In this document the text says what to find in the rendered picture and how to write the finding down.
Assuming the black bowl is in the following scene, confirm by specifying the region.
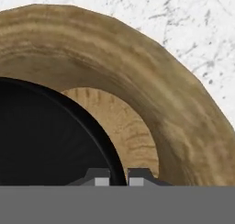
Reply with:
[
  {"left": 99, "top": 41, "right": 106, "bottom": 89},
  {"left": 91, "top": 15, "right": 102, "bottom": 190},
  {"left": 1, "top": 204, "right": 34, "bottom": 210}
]
[{"left": 0, "top": 76, "right": 128, "bottom": 187}]

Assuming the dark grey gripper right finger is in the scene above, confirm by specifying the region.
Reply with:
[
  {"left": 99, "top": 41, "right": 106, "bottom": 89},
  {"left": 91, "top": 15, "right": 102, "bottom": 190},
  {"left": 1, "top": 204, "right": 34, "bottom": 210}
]
[{"left": 127, "top": 167, "right": 173, "bottom": 187}]

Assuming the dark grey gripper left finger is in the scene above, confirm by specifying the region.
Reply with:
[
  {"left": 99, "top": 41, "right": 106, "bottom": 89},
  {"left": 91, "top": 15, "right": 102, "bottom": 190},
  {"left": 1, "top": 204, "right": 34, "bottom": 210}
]
[{"left": 65, "top": 167, "right": 111, "bottom": 187}]

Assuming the large wooden bowl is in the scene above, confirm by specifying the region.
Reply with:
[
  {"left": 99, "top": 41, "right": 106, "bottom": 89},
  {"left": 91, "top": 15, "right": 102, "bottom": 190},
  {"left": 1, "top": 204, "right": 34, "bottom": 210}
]
[{"left": 0, "top": 3, "right": 235, "bottom": 187}]

